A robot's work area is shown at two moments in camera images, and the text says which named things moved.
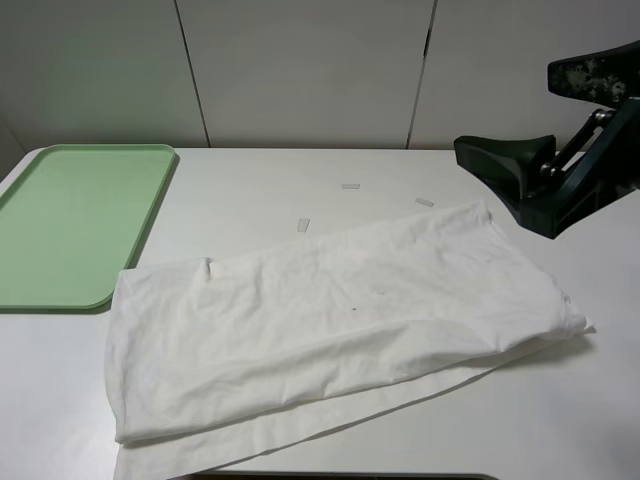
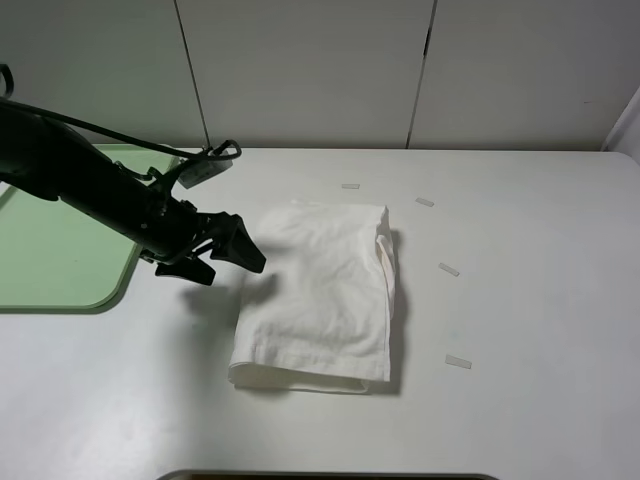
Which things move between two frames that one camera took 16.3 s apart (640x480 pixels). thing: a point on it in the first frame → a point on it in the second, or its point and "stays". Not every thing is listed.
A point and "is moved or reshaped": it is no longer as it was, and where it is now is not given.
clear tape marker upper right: [424, 202] stays
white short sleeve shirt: [208, 360] is moved or reshaped
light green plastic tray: [73, 222] stays
